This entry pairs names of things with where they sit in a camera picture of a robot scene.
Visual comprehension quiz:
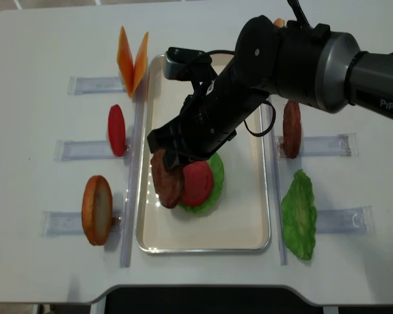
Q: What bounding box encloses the white rectangular tray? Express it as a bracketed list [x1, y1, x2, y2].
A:
[136, 54, 271, 255]

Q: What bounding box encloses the clear holder for cheese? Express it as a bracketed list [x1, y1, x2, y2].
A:
[67, 77, 126, 96]

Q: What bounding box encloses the black camera cable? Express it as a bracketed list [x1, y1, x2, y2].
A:
[244, 97, 276, 138]

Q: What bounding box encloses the brown meat patty front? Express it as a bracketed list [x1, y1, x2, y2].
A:
[151, 149, 185, 209]

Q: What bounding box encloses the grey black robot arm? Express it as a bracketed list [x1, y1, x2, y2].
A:
[147, 16, 393, 169]

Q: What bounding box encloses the clear holder for tomato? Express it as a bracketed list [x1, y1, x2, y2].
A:
[54, 140, 130, 162]

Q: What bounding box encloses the standing red tomato slice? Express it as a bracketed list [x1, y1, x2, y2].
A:
[107, 105, 126, 157]

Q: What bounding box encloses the right long clear acrylic rail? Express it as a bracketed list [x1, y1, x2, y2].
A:
[265, 97, 288, 266]

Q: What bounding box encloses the red tomato slice on burger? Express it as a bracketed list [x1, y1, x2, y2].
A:
[181, 161, 214, 207]

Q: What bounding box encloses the long clear acrylic rail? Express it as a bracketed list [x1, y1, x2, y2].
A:
[265, 97, 288, 266]
[120, 70, 149, 268]

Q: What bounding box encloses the clear holder for bun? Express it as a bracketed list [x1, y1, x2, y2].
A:
[41, 210, 124, 237]

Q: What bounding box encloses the standing green lettuce leaf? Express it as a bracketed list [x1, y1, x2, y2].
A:
[281, 169, 318, 261]

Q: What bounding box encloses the leaning orange cheese slice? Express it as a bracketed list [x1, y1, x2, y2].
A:
[132, 32, 149, 94]

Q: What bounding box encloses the standing bun slice left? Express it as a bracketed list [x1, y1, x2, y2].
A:
[81, 175, 113, 246]

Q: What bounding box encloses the green lettuce leaf on bun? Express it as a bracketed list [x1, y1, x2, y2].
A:
[179, 153, 225, 215]

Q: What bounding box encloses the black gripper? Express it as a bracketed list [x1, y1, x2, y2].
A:
[147, 60, 265, 170]

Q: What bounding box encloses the sesame top bun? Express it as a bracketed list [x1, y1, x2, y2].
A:
[274, 18, 286, 28]

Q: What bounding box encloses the upright orange cheese slice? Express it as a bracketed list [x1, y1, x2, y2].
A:
[117, 26, 134, 98]

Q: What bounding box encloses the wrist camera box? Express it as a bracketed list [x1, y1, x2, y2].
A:
[163, 47, 215, 82]

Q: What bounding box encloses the left long clear acrylic rail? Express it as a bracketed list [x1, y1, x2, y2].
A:
[120, 70, 149, 268]

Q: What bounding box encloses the clear holder for lettuce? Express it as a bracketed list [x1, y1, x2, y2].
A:
[316, 206, 374, 234]

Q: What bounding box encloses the clear holder for patty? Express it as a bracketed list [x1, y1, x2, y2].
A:
[276, 132, 360, 158]

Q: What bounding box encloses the brown meat patty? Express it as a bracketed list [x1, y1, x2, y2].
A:
[151, 149, 185, 209]
[283, 100, 302, 159]

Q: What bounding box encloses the brown meat patty rear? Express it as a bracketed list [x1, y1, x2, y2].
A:
[283, 100, 302, 159]

